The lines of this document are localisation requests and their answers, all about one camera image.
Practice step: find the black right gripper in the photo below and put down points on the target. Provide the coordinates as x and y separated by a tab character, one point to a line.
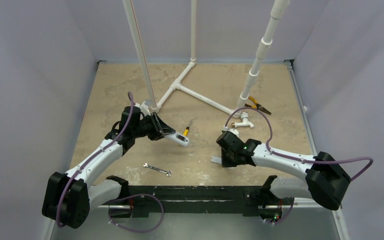
227	156

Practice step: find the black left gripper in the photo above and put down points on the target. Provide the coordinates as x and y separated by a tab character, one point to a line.
159	129

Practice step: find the white battery cover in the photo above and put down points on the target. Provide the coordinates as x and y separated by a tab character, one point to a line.
216	160

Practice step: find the white remote control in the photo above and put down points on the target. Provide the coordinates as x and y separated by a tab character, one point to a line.
178	138

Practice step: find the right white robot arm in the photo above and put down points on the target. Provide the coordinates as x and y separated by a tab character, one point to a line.
317	177

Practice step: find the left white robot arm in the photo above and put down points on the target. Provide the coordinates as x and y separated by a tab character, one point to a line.
70	196

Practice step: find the silver open-end wrench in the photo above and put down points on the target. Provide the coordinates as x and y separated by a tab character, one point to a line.
168	173

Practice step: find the white jointed vertical pipe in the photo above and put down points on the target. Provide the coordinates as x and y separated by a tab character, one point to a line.
277	12

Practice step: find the yellow handled screwdriver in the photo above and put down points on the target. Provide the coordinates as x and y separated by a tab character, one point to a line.
187	129

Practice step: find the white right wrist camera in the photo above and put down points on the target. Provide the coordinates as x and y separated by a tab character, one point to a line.
232	130

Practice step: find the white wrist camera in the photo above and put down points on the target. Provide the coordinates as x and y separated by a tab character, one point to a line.
144	108
232	130

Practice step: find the white PVC pipe frame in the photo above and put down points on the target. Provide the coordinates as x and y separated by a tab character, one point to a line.
176	85

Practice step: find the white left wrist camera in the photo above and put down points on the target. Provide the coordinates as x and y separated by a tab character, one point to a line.
144	108

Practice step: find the yellow handled pliers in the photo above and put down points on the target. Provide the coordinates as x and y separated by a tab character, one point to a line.
257	105

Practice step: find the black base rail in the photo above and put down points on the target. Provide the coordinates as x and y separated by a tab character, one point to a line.
248	201

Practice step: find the aluminium frame rail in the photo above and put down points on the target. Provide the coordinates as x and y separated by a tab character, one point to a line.
302	108

